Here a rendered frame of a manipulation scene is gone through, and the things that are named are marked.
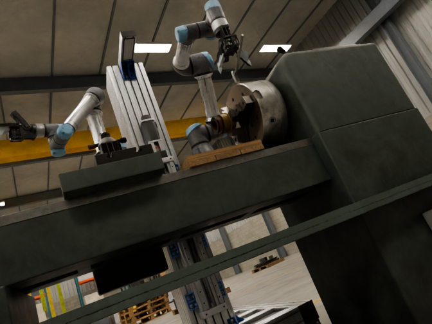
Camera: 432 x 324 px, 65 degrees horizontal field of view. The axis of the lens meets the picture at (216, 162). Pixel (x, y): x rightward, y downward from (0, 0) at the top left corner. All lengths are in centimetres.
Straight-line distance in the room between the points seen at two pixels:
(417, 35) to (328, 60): 1074
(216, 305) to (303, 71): 127
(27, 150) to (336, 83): 1130
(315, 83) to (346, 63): 23
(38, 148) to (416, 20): 1223
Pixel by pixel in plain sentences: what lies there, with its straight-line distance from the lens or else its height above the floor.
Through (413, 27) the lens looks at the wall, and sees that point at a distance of 1244.
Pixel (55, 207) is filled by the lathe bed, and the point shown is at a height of 85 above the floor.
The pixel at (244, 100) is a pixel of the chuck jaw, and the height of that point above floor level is 110.
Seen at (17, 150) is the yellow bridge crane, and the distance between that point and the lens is 1229.
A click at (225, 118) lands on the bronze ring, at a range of 145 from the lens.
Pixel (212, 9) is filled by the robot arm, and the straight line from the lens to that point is 170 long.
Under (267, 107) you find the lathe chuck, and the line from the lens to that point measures 142.
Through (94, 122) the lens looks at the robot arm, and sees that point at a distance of 221.
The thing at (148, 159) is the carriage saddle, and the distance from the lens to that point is 107.
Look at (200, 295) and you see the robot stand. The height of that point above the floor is 44.
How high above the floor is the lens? 52
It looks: 17 degrees up
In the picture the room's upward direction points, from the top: 22 degrees counter-clockwise
